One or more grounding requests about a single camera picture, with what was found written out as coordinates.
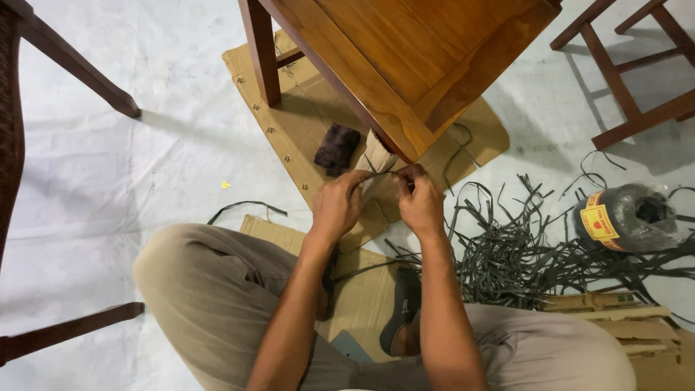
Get person's grey right shoe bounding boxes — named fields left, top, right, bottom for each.
left=378, top=268, right=422, bottom=358

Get large stapled cardboard sheet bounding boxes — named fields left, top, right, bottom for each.
left=222, top=29, right=510, bottom=254

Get light brown wooden table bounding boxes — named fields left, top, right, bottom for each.
left=238, top=0, right=563, bottom=164

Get blue flat card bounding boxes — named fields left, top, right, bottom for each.
left=330, top=329, right=374, bottom=364

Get dark wooden chair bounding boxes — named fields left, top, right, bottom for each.
left=0, top=0, right=146, bottom=368

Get person's right hand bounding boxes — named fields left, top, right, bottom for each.
left=395, top=163, right=447, bottom=240

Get loose black strap piece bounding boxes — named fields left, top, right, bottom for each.
left=207, top=200, right=289, bottom=226

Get dark wooden stool frame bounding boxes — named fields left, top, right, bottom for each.
left=549, top=0, right=695, bottom=152

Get cardboard wrap on table leg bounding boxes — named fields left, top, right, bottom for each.
left=355, top=129, right=400, bottom=206

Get person's left hand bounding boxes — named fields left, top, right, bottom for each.
left=311, top=169, right=375, bottom=244

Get stack of folded cardboard pieces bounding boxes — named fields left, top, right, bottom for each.
left=542, top=290, right=695, bottom=391

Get person's dark left shoe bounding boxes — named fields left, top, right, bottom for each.
left=317, top=249, right=341, bottom=322

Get person's beige trousers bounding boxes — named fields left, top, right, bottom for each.
left=132, top=223, right=637, bottom=391

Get black strap roll yellow label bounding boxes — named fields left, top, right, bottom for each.
left=572, top=183, right=686, bottom=254

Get heap of black strap offcuts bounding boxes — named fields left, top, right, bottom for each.
left=333, top=151, right=695, bottom=327

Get plain cardboard sheet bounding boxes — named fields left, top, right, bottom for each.
left=240, top=214, right=425, bottom=363

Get thin black strap strand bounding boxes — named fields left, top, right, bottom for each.
left=358, top=155, right=417, bottom=191

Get dark brown cloth pad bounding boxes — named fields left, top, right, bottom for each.
left=314, top=123, right=362, bottom=178

